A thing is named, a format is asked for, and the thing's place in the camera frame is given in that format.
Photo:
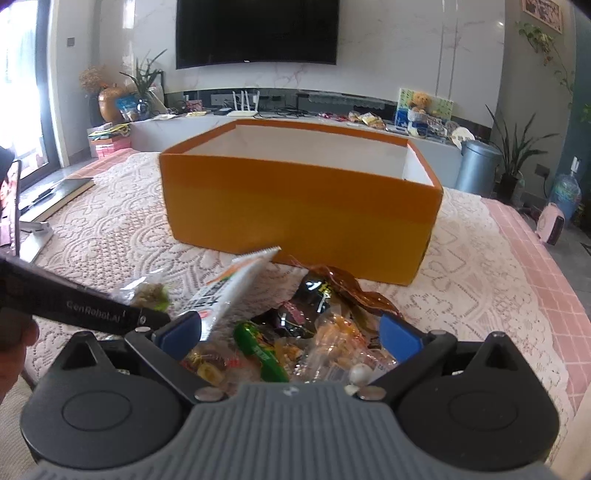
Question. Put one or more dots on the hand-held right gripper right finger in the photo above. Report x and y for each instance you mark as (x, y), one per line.
(396, 333)

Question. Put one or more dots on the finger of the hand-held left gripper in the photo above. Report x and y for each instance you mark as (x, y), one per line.
(154, 318)

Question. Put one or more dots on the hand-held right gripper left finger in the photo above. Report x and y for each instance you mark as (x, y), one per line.
(181, 330)

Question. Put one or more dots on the clear packet of green nuts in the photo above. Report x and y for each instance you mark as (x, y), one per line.
(151, 293)

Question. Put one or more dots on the white orange-striped snack packet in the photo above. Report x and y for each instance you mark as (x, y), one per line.
(226, 290)

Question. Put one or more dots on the brown glossy snack packet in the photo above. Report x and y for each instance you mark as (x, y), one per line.
(355, 288)

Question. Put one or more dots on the pile of clear snacks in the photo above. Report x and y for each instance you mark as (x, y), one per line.
(332, 348)

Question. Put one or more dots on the green snack packet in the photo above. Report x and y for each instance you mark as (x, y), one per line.
(258, 353)

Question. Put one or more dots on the black yellow-print snack packet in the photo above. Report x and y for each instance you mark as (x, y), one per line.
(316, 295)

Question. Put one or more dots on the orange cardboard box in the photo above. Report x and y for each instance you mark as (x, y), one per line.
(295, 212)

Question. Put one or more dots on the person's left hand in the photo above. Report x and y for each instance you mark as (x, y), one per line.
(16, 350)

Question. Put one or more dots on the white phone stand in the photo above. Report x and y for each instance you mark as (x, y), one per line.
(36, 235)

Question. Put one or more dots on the smartphone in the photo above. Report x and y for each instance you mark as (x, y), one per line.
(10, 207)

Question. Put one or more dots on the stack of pink boxes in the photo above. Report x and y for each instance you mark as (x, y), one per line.
(108, 143)

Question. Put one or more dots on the grey trash can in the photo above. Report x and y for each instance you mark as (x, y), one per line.
(478, 168)

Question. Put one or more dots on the pink small appliance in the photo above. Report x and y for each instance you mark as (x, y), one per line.
(550, 224)

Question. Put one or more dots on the white television console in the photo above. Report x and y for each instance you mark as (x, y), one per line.
(194, 131)

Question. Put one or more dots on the orange round vase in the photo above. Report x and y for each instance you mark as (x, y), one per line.
(110, 105)

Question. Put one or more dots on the blue packet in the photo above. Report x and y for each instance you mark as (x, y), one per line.
(127, 108)

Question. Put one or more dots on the glass sliding door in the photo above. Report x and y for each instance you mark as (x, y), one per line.
(23, 92)

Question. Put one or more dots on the yellow snack bags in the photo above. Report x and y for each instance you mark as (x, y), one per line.
(367, 120)

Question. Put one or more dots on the tall floor potted plant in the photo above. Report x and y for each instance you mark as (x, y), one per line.
(517, 152)

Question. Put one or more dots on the blue water jug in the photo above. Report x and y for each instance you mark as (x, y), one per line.
(565, 191)

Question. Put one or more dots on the dried flower bunch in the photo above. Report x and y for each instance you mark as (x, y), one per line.
(92, 79)

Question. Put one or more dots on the white router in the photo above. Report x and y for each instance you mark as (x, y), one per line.
(244, 108)

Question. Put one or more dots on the green white gift box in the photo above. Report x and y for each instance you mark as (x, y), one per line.
(441, 108)

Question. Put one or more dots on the small green potted plant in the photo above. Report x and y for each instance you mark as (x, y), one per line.
(145, 85)

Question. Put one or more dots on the brown teddy bear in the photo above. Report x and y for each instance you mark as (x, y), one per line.
(419, 102)

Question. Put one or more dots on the hanging green vine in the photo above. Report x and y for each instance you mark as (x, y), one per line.
(540, 39)

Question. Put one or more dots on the wall power socket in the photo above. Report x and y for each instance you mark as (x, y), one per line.
(542, 170)

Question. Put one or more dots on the black wall television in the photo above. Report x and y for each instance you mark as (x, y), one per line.
(256, 32)

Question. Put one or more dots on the framed wall picture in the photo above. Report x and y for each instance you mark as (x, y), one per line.
(544, 13)

